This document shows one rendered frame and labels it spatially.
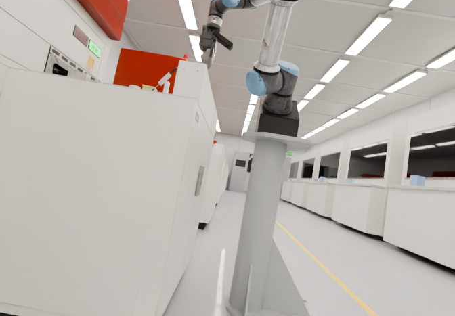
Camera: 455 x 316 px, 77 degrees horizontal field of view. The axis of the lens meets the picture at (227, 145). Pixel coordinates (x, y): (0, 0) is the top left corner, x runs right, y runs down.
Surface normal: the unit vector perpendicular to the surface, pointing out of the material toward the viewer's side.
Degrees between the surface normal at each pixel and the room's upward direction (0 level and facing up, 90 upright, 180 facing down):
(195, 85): 90
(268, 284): 90
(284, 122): 90
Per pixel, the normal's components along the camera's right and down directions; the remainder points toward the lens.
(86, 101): -0.01, -0.11
